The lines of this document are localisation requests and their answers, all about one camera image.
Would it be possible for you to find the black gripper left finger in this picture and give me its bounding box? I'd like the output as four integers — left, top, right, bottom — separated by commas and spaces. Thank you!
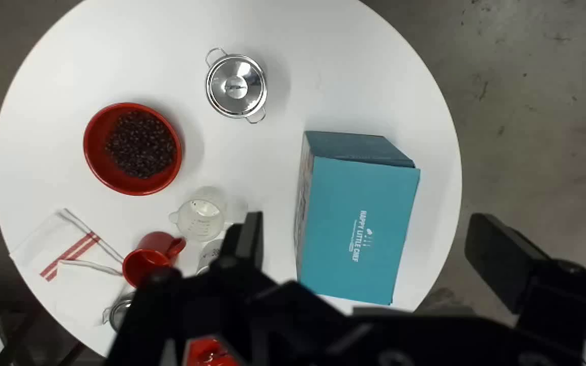
220, 211, 265, 269

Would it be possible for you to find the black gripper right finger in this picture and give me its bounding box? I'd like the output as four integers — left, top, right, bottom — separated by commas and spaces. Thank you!
464, 214, 549, 313

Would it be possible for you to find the silver pot lid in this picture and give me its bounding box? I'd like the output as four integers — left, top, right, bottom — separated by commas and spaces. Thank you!
206, 55, 267, 116

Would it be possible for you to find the silver pot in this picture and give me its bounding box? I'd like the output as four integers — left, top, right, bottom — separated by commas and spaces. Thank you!
204, 47, 269, 123

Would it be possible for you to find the red mug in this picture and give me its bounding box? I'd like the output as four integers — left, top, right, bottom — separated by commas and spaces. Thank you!
122, 232, 186, 286

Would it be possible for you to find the teal cardboard box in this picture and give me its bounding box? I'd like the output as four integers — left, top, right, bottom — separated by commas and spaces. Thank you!
293, 130, 421, 304

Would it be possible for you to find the red bowl of coffee beans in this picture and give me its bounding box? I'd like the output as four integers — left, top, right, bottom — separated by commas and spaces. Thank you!
81, 101, 186, 195

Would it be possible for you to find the white red-striped cloth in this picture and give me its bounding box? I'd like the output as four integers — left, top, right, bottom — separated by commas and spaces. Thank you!
12, 210, 122, 328

